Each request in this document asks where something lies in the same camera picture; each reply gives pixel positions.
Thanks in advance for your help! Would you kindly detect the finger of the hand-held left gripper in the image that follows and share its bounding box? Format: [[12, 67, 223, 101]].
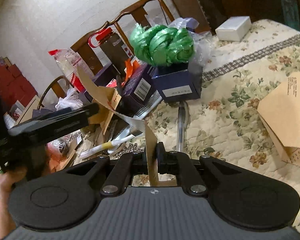
[[52, 103, 100, 138]]

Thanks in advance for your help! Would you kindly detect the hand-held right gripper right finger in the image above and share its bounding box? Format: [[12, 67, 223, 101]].
[[156, 142, 242, 195]]

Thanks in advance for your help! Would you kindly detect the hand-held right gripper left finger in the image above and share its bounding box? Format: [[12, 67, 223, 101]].
[[66, 151, 149, 196]]

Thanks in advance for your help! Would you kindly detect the brown cardboard strip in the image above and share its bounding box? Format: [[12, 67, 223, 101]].
[[144, 124, 177, 187]]

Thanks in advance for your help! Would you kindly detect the silver brooch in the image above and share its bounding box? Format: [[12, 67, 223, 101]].
[[112, 144, 140, 155]]

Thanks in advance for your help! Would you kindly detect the floral cloth covered desktop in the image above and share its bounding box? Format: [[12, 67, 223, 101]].
[[72, 19, 300, 235]]

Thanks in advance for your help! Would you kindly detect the person's left hand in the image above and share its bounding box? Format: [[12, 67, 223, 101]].
[[0, 166, 28, 195]]

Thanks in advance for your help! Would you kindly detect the white plastic bag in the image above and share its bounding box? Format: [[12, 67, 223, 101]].
[[55, 87, 84, 110]]

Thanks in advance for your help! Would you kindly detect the clear ballpoint pen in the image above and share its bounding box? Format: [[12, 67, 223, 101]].
[[176, 101, 190, 153]]

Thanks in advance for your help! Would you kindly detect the white curved plastic piece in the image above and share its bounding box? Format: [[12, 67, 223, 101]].
[[80, 135, 135, 159]]

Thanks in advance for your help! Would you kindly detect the large brown cardboard flap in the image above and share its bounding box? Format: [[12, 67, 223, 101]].
[[76, 65, 123, 135]]

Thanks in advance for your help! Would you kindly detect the round-backed wooden chair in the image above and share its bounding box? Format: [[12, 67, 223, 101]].
[[39, 75, 74, 110]]

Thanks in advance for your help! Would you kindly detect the white comb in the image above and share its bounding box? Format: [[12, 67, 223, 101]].
[[134, 90, 163, 119]]

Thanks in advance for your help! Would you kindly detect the sleeve of paper cups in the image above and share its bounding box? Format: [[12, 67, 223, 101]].
[[48, 48, 94, 93]]

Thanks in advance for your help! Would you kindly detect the long purple box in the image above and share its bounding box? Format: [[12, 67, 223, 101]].
[[91, 62, 120, 85]]

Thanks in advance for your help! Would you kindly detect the stack of red boxes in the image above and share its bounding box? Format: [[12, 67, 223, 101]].
[[0, 56, 38, 115]]

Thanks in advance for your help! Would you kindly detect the orange packet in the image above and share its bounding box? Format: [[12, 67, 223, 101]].
[[124, 59, 143, 85]]

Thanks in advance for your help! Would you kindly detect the purple box with barcode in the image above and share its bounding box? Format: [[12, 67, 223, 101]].
[[120, 62, 157, 107]]

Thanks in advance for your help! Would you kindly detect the navy blue box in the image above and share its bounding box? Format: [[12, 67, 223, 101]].
[[151, 62, 203, 103]]

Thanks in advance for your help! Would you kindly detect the dark bottle with red lid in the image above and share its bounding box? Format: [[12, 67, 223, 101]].
[[89, 28, 135, 75], [190, 0, 227, 30]]

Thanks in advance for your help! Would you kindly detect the green plastic ribbon bundle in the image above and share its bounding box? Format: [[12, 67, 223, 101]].
[[129, 23, 195, 67]]

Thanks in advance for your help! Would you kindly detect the clear plastic bag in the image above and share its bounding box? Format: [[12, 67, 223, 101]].
[[167, 17, 215, 68]]

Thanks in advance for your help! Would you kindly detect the straight-backed wooden chair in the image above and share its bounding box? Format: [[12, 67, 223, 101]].
[[70, 0, 175, 75]]

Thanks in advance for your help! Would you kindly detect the brown cardboard box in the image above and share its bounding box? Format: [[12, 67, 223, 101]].
[[257, 70, 300, 168]]

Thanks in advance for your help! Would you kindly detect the white cardboard box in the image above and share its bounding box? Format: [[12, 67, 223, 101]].
[[215, 16, 252, 42]]

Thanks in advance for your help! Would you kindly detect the green curtain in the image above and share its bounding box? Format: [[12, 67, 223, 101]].
[[275, 0, 298, 23]]

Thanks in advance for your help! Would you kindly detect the black cable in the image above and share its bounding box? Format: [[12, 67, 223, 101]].
[[150, 0, 169, 24]]

